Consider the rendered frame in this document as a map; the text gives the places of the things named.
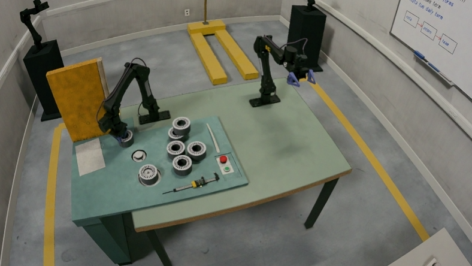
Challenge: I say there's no yellow flat panel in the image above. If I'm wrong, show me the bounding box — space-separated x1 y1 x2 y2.
46 57 111 143

